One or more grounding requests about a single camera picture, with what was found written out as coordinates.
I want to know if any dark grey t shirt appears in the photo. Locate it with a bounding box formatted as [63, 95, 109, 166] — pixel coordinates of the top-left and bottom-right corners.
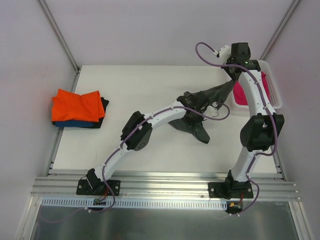
[169, 80, 236, 144]

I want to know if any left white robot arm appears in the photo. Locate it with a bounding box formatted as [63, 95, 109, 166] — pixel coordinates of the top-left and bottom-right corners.
[86, 91, 213, 194]

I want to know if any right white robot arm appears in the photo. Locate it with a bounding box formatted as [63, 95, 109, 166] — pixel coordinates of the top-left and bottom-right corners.
[221, 42, 285, 199]

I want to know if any pink t shirt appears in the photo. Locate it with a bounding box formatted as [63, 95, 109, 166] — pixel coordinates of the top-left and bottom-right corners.
[233, 71, 270, 106]

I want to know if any white plastic basket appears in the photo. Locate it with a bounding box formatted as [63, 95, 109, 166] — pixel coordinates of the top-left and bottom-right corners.
[231, 60, 283, 113]

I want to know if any blue folded t shirt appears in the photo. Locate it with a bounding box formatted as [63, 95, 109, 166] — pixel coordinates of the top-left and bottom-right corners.
[52, 120, 94, 128]

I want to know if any orange folded t shirt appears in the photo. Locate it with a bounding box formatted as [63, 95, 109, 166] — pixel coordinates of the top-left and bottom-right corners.
[51, 89, 106, 123]

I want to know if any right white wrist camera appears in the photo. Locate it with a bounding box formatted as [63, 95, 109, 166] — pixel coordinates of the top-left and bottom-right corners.
[214, 45, 231, 59]

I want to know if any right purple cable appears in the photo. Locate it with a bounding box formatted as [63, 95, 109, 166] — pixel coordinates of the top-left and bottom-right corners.
[194, 41, 280, 218]

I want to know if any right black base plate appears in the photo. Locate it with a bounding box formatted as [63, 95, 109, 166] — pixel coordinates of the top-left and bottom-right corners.
[208, 181, 254, 200]

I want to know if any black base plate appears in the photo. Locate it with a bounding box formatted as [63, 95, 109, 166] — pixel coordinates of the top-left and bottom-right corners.
[76, 178, 121, 196]
[208, 181, 254, 200]

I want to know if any aluminium mounting rail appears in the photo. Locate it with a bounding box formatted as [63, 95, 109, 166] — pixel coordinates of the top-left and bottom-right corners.
[31, 169, 302, 202]

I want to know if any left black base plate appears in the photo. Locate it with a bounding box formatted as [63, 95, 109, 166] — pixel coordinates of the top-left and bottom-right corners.
[76, 178, 121, 196]

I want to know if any white slotted cable duct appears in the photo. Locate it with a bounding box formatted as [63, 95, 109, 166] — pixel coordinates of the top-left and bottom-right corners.
[41, 197, 227, 210]

